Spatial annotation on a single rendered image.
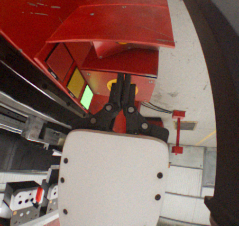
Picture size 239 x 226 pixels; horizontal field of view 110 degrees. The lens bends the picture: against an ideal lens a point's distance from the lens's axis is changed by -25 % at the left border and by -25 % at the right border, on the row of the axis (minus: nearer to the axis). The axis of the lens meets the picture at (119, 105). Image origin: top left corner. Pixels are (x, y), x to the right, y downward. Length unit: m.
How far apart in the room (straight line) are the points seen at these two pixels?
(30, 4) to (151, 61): 0.34
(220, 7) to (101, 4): 0.27
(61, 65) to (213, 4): 0.38
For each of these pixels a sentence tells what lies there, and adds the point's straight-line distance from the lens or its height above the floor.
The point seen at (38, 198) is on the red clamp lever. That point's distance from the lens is 0.60.
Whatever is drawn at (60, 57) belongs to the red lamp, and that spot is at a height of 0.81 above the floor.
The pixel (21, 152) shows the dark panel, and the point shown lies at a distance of 1.17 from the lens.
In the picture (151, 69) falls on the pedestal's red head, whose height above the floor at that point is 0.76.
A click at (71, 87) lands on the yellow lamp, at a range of 0.22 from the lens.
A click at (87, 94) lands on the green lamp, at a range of 0.28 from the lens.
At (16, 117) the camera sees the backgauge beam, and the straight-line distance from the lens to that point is 0.76.
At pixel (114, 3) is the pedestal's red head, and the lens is 0.23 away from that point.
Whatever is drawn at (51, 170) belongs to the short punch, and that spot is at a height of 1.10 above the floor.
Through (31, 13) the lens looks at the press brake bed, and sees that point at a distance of 0.39.
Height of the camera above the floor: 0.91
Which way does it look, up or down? 22 degrees down
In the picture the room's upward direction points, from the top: 167 degrees counter-clockwise
